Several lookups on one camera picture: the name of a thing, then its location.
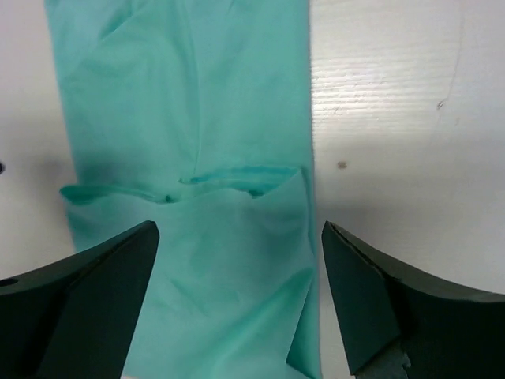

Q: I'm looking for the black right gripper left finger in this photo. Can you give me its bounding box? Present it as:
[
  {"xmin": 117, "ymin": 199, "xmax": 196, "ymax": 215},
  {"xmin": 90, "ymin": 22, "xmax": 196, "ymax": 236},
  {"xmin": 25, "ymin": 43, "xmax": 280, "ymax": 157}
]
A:
[{"xmin": 1, "ymin": 221, "xmax": 159, "ymax": 379}]

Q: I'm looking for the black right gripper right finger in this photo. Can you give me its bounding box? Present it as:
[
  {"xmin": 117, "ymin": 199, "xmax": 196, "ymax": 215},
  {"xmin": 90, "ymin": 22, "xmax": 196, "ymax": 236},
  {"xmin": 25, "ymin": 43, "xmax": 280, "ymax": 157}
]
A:
[{"xmin": 322, "ymin": 222, "xmax": 504, "ymax": 378}]

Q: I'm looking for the teal green t-shirt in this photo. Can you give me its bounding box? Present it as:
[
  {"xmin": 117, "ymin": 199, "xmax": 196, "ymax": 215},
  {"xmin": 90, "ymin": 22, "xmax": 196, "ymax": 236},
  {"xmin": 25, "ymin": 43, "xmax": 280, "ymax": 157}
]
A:
[{"xmin": 45, "ymin": 1, "xmax": 321, "ymax": 378}]

